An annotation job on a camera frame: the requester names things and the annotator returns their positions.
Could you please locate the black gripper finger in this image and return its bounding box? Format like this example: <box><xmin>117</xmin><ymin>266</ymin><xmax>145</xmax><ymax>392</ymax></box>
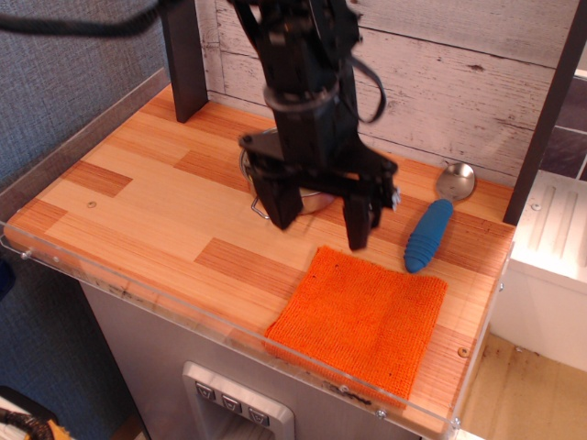
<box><xmin>343</xmin><ymin>195</ymin><xmax>382</xmax><ymax>251</ymax></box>
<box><xmin>253</xmin><ymin>177</ymin><xmax>303</xmax><ymax>229</ymax></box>

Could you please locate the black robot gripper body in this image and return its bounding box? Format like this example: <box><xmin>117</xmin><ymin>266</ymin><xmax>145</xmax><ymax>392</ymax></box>
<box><xmin>239</xmin><ymin>98</ymin><xmax>400</xmax><ymax>209</ymax></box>

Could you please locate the orange towel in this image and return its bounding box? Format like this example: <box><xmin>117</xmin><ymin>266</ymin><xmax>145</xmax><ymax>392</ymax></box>
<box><xmin>264</xmin><ymin>247</ymin><xmax>448</xmax><ymax>407</ymax></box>

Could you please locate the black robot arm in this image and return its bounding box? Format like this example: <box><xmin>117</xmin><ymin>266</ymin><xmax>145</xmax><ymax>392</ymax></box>
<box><xmin>232</xmin><ymin>1</ymin><xmax>398</xmax><ymax>250</ymax></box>

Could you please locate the small steel pot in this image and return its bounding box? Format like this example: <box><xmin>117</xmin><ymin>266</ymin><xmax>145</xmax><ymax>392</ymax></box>
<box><xmin>238</xmin><ymin>134</ymin><xmax>335</xmax><ymax>220</ymax></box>

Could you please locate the clear acrylic table guard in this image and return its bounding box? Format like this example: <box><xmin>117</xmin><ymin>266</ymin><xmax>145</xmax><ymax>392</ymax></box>
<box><xmin>1</xmin><ymin>72</ymin><xmax>514</xmax><ymax>438</ymax></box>

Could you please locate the steel dispenser panel with buttons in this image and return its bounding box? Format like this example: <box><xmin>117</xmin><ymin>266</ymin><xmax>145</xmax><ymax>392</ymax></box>
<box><xmin>183</xmin><ymin>361</ymin><xmax>295</xmax><ymax>439</ymax></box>

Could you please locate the orange object bottom left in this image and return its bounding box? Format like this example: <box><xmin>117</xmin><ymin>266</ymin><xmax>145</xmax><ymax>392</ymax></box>
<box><xmin>48</xmin><ymin>421</ymin><xmax>72</xmax><ymax>440</ymax></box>

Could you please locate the blue-handled metal spoon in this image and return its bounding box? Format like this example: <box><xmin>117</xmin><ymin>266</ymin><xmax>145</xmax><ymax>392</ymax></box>
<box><xmin>404</xmin><ymin>162</ymin><xmax>476</xmax><ymax>274</ymax></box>

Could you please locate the dark right shelf post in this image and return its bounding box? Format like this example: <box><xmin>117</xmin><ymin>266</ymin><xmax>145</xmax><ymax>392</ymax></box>
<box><xmin>503</xmin><ymin>0</ymin><xmax>586</xmax><ymax>226</ymax></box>

